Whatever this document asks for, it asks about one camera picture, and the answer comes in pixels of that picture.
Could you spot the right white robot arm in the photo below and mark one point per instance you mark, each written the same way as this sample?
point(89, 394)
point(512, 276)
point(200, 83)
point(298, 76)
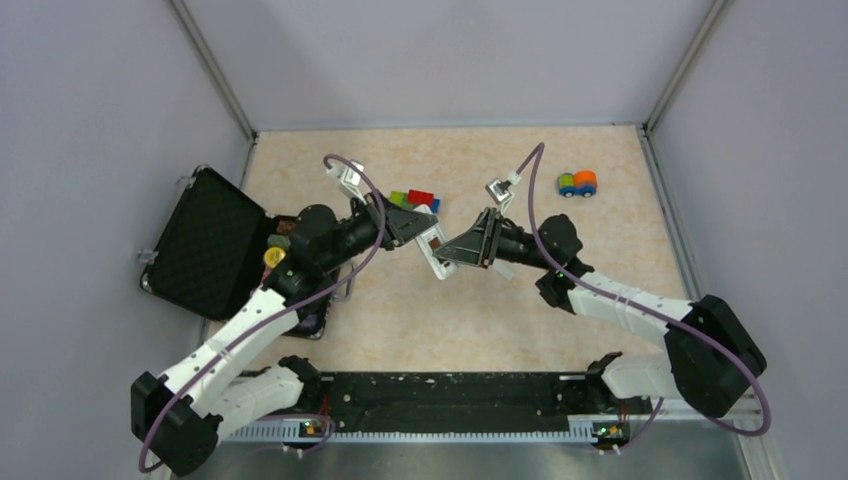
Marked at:
point(707, 358)

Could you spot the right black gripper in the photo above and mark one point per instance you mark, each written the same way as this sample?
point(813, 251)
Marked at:
point(479, 245)

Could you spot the lego brick truck toy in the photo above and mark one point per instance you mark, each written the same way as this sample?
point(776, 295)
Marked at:
point(413, 198)

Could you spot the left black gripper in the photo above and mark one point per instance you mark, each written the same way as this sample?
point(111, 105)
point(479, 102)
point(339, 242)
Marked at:
point(402, 225)

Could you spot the yellow poker chip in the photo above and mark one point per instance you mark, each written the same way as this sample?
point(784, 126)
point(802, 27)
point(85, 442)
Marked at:
point(273, 256)

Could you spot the orange blue toy car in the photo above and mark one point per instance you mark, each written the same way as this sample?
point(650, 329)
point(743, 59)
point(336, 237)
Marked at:
point(582, 183)

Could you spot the white remote control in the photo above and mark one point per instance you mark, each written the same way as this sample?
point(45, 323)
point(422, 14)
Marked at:
point(442, 269)

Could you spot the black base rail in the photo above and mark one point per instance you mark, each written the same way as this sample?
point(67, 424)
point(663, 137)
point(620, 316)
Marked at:
point(461, 402)

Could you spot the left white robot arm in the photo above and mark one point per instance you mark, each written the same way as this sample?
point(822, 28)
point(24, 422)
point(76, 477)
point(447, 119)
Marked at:
point(179, 414)

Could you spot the black poker chip case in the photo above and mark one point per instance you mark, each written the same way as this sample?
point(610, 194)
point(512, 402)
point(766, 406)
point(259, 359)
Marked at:
point(210, 256)

